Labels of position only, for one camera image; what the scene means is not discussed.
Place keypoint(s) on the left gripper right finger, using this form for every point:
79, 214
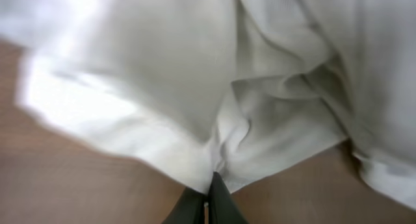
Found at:
222, 209

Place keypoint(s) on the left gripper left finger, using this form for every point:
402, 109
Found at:
189, 209

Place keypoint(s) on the white t-shirt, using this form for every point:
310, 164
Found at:
246, 88

